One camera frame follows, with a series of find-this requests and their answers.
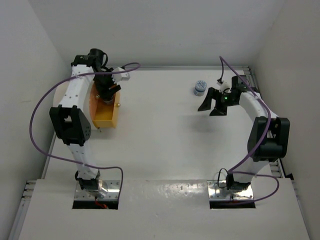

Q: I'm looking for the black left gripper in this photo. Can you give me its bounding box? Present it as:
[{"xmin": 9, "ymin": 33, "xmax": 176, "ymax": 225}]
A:
[{"xmin": 92, "ymin": 68, "xmax": 120, "ymax": 100}]

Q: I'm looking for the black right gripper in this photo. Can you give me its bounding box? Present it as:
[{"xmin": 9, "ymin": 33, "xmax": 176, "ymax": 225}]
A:
[{"xmin": 198, "ymin": 87, "xmax": 238, "ymax": 117}]

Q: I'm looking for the blue white jar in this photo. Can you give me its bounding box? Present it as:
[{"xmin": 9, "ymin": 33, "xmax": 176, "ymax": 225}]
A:
[
  {"xmin": 193, "ymin": 80, "xmax": 207, "ymax": 97},
  {"xmin": 103, "ymin": 97, "xmax": 115, "ymax": 105}
]

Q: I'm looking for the yellow bottom drawer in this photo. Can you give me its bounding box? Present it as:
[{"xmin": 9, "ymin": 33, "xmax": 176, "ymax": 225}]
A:
[{"xmin": 95, "ymin": 92, "xmax": 120, "ymax": 129}]

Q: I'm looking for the cream cabinet with legs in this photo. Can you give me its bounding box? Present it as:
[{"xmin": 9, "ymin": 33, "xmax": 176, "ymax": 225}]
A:
[{"xmin": 52, "ymin": 81, "xmax": 99, "ymax": 132}]

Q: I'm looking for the orange drawer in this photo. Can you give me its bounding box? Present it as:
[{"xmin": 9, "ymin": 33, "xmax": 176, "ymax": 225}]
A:
[{"xmin": 88, "ymin": 83, "xmax": 102, "ymax": 125}]

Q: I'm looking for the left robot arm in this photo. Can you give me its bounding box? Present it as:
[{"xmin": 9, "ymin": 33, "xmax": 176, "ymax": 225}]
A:
[{"xmin": 49, "ymin": 48, "xmax": 130, "ymax": 192}]

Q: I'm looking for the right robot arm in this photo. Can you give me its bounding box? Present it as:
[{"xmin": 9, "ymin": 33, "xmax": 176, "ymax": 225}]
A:
[{"xmin": 198, "ymin": 76, "xmax": 290, "ymax": 191}]

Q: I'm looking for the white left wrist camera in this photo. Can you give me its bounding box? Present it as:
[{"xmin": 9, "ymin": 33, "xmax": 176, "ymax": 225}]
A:
[{"xmin": 111, "ymin": 67, "xmax": 131, "ymax": 83}]

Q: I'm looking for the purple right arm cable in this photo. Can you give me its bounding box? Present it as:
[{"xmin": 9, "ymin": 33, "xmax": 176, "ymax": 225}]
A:
[{"xmin": 219, "ymin": 56, "xmax": 280, "ymax": 204}]

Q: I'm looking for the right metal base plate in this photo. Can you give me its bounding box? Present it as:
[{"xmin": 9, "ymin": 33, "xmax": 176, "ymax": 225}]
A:
[{"xmin": 207, "ymin": 180, "xmax": 254, "ymax": 202}]

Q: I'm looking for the metal base plate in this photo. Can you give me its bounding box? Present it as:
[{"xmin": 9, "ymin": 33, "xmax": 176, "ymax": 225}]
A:
[
  {"xmin": 73, "ymin": 180, "xmax": 121, "ymax": 201},
  {"xmin": 207, "ymin": 180, "xmax": 254, "ymax": 202}
]

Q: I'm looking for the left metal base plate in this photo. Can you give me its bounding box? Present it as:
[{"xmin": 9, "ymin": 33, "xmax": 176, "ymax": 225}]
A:
[{"xmin": 73, "ymin": 180, "xmax": 121, "ymax": 201}]

